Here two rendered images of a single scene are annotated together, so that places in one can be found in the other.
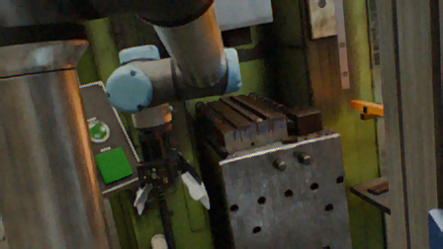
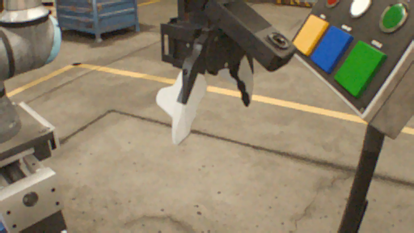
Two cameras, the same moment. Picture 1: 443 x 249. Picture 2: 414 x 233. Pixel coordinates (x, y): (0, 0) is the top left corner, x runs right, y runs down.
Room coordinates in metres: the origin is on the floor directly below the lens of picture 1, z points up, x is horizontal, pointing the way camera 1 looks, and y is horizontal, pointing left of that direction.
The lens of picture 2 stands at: (1.06, -0.24, 1.16)
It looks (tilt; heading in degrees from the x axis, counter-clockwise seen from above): 27 degrees down; 121
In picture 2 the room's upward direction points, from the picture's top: straight up
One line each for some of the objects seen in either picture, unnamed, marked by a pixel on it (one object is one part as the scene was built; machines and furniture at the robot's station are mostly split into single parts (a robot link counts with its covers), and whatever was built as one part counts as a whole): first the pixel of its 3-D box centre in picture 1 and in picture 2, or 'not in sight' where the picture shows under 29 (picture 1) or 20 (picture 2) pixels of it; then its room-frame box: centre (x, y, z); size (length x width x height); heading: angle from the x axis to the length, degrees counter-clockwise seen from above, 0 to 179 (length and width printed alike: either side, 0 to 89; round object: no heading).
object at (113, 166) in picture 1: (113, 166); (361, 69); (1.03, 0.28, 1.01); 0.07 x 0.05 x 0.07; 127
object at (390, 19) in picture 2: (97, 131); (394, 16); (1.06, 0.31, 1.09); 0.05 x 0.03 x 0.04; 102
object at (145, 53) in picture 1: (142, 76); not in sight; (0.84, 0.13, 1.23); 0.09 x 0.08 x 0.11; 177
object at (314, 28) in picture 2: not in sight; (311, 36); (0.91, 0.44, 1.01); 0.07 x 0.05 x 0.07; 127
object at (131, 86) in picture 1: (142, 85); not in sight; (0.75, 0.12, 1.23); 0.11 x 0.11 x 0.08; 87
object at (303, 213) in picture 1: (260, 184); not in sight; (1.49, -0.10, 0.69); 0.56 x 0.38 x 0.45; 12
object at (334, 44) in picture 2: not in sight; (332, 49); (0.97, 0.36, 1.01); 0.07 x 0.05 x 0.07; 127
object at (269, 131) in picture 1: (235, 119); not in sight; (1.47, -0.05, 0.96); 0.42 x 0.20 x 0.09; 12
